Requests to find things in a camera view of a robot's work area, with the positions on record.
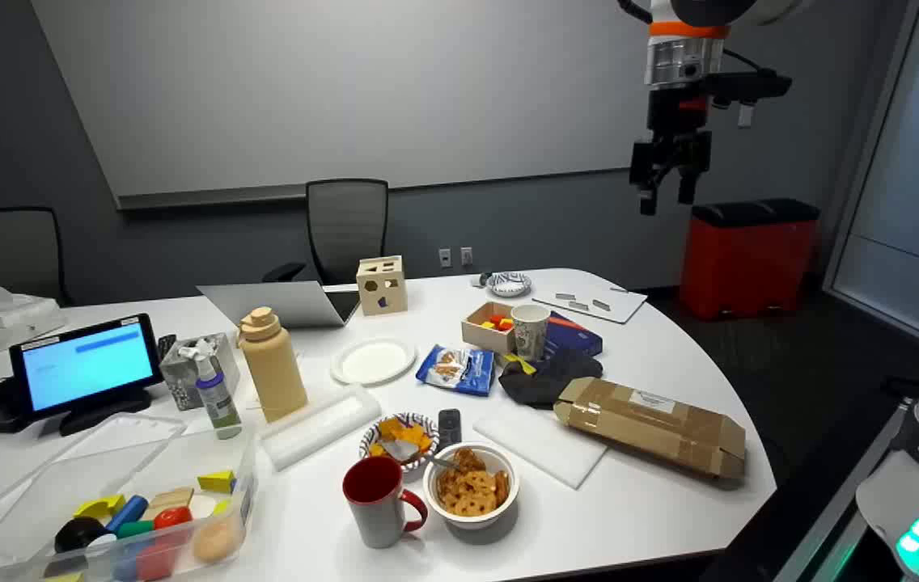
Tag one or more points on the white paper sheet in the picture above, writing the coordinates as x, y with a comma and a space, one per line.
605, 302

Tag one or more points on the white foam block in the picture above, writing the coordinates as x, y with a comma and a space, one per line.
319, 424

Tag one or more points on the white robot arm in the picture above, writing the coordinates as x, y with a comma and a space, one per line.
687, 80

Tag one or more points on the red toy block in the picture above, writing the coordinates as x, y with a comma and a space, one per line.
172, 518

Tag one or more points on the wooden shape sorter cube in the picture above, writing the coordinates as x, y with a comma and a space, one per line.
380, 286

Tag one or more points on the whiteboard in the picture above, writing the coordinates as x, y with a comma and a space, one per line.
234, 97

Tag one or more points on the beige bottle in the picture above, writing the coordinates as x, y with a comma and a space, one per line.
272, 365

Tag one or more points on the small cardboard fruit box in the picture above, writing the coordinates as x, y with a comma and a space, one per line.
491, 327

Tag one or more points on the red trash bin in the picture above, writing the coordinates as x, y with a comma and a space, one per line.
748, 258

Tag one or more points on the small spray bottle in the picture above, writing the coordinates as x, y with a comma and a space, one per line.
217, 398

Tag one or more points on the blue book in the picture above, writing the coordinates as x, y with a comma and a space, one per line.
569, 336

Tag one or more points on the white crumpled plastic bag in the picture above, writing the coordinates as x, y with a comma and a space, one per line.
28, 317

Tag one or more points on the silver laptop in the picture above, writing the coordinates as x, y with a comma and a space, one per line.
300, 304

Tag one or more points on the long cardboard box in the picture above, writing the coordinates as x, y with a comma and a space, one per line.
662, 428

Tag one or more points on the paper cup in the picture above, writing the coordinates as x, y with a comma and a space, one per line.
530, 330

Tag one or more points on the white paper plate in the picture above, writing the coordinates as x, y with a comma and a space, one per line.
374, 365

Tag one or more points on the beige toy egg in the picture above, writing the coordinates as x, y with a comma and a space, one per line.
217, 542

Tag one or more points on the blue toy cylinder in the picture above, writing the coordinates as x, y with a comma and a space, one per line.
126, 514

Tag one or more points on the clear bin lid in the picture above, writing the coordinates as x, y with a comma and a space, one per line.
32, 451

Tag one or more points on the small patterned snack bowl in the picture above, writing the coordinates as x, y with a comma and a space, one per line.
403, 439

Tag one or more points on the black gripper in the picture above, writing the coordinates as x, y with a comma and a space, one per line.
676, 140

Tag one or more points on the red and white mug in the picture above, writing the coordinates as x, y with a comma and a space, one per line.
380, 504

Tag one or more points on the white foam sheet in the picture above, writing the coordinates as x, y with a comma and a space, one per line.
544, 446

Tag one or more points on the dark grey cloth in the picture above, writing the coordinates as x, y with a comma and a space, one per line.
551, 377

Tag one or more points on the yellow toy block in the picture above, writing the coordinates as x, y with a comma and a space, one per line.
221, 480

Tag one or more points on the black tablet with stand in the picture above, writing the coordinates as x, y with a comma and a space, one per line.
87, 373

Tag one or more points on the blue snack packet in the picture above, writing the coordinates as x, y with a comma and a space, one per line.
467, 369

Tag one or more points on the black toy ball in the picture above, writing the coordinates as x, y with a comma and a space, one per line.
78, 531

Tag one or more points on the left grey office chair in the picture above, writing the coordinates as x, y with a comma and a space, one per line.
30, 254

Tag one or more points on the white bowl with snacks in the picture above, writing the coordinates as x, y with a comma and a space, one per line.
471, 488

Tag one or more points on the grey office chair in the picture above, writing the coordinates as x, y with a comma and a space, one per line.
348, 220
30, 254

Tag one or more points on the grey carton box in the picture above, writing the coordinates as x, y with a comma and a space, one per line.
179, 367

